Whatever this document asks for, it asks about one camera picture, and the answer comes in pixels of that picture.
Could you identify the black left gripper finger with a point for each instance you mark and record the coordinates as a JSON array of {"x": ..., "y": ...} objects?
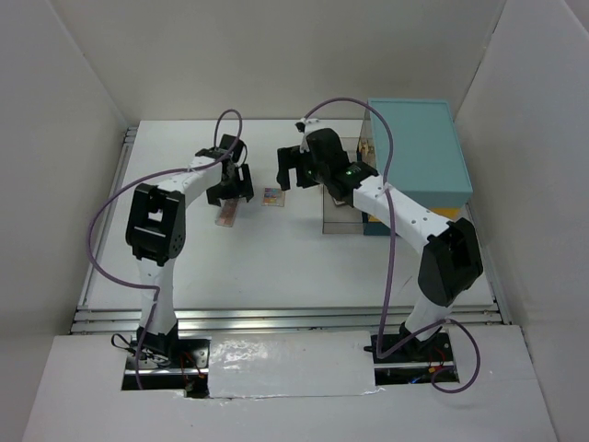
[
  {"x": 245, "y": 185},
  {"x": 216, "y": 194}
]

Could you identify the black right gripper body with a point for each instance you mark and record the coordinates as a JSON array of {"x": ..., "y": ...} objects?
[{"x": 306, "y": 170}]

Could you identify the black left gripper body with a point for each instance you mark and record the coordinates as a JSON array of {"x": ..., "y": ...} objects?
[{"x": 232, "y": 184}]

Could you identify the pink eyeshadow palette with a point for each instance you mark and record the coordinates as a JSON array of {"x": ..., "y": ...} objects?
[{"x": 228, "y": 213}]

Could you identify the colourful small eyeshadow palette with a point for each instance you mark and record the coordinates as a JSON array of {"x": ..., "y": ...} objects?
[{"x": 273, "y": 197}]

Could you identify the clear lowest wide drawer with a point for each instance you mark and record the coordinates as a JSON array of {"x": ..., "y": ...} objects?
[{"x": 340, "y": 220}]

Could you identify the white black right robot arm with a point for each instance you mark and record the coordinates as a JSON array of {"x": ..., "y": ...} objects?
[{"x": 450, "y": 260}]

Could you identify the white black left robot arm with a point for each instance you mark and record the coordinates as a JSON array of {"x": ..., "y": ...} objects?
[{"x": 157, "y": 231}]

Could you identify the teal yellow drawer cabinet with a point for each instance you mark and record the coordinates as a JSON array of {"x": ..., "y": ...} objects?
[{"x": 428, "y": 163}]

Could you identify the white foam front panel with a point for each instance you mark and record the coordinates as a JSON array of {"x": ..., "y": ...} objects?
[{"x": 299, "y": 364}]

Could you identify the aluminium table frame rails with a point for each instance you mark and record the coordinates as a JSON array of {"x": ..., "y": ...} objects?
[{"x": 273, "y": 270}]

